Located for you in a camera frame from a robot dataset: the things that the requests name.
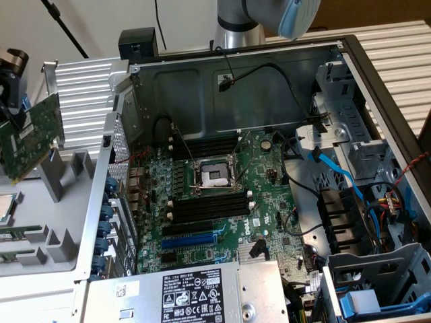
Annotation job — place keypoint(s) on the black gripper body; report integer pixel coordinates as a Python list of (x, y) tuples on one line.
[(18, 60)]

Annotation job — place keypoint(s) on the green graphics card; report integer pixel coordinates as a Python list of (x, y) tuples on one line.
[(30, 148)]

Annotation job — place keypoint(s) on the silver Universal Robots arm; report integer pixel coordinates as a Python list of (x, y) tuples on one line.
[(235, 33)]

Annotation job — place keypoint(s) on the black tripod leg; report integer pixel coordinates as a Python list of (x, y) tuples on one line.
[(64, 27)]

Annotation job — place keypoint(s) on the silver CPU chip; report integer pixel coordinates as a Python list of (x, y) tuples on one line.
[(6, 208)]

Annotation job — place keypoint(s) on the grey plastic parts rack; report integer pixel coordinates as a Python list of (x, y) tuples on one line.
[(40, 215)]

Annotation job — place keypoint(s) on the black box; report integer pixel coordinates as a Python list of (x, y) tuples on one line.
[(138, 40)]

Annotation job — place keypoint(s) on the blue slot clip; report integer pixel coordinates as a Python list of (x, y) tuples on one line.
[(100, 264), (102, 246), (111, 185), (105, 228), (107, 212)]

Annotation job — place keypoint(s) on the green RAM stick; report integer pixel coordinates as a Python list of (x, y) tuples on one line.
[(8, 257), (13, 235)]

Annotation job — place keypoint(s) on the open grey PC case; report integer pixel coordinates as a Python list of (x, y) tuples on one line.
[(188, 101)]

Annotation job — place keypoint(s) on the metal locking lever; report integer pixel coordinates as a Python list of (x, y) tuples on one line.
[(183, 145), (241, 145)]

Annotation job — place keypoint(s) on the CPU socket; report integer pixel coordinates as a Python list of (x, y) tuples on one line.
[(215, 175)]

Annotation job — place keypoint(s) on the short black expansion slot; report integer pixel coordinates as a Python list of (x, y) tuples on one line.
[(168, 257)]

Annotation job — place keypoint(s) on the blue expansion slot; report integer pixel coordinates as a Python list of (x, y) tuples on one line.
[(188, 241)]

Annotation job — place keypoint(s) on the grey power supply unit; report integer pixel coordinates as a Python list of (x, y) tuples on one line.
[(141, 303)]

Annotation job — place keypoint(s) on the round coin battery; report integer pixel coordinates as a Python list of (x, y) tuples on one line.
[(266, 144)]

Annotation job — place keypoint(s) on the green Dell motherboard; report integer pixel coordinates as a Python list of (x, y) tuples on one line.
[(266, 202)]

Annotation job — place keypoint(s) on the silver finned heat sink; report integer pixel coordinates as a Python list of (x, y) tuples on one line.
[(242, 251)]

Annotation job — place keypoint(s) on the grey metal drive cage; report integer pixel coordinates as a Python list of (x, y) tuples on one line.
[(350, 111)]

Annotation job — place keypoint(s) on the black plastic card guide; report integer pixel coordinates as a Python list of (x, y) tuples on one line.
[(340, 218)]

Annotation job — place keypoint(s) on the grey metal disk bay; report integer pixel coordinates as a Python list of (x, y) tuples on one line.
[(370, 269)]

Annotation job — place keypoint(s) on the blue plastic latch bar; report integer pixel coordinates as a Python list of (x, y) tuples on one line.
[(404, 307)]

